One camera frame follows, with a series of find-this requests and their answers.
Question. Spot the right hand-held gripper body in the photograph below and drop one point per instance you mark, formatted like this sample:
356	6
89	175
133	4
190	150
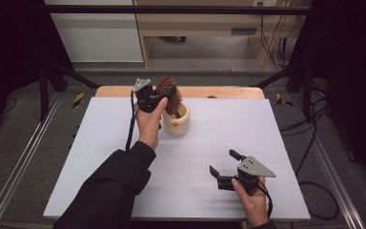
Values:
251	170

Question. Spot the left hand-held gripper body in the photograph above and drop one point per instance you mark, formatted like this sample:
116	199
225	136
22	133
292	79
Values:
146	95

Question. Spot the wooden hairbrush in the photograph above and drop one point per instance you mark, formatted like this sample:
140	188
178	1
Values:
168	92

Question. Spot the cream ringed cup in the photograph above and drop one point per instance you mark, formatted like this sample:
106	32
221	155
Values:
178	125

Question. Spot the person's left hand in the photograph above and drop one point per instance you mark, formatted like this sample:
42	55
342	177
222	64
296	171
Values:
148	127

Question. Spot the person's right hand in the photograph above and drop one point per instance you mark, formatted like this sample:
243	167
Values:
255	206

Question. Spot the yellow black floor tape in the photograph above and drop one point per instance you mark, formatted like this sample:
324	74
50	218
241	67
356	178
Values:
281	99
78	100

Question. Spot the white cabinet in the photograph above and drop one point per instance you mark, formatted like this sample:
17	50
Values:
98	38

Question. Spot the light wooden desk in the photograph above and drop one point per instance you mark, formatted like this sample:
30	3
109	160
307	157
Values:
197	24

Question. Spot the black metal stand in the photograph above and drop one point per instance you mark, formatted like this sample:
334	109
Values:
49	82
301	82

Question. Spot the black curtain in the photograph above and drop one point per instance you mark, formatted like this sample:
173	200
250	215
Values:
12	47
355	63

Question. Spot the black horizontal frame bar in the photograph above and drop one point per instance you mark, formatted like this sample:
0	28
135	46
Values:
171	9

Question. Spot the aluminium floor rail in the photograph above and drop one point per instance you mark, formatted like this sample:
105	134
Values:
336	178
19	165

